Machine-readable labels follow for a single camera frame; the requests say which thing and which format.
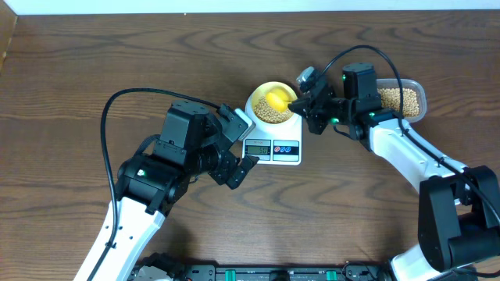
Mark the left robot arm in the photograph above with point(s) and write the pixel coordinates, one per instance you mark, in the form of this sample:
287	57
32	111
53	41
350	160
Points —
193	141

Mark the white digital kitchen scale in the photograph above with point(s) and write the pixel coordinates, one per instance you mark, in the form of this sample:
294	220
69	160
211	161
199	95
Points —
273	144

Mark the pale yellow bowl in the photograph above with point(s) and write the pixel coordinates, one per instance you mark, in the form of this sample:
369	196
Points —
261	91

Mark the soybeans in bowl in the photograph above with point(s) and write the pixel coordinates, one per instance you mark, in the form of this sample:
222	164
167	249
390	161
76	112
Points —
269	115

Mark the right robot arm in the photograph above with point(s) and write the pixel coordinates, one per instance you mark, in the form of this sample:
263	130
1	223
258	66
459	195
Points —
458	220

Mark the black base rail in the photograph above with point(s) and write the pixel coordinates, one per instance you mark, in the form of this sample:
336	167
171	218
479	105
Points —
163	267

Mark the yellow measuring scoop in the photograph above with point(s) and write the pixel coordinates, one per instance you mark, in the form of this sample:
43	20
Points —
278	99

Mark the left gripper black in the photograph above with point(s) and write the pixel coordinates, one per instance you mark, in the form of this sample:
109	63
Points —
227	168

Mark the clear plastic container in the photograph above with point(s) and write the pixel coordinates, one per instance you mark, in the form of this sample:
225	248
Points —
414	98

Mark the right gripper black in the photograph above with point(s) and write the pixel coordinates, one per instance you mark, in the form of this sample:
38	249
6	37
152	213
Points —
305	107

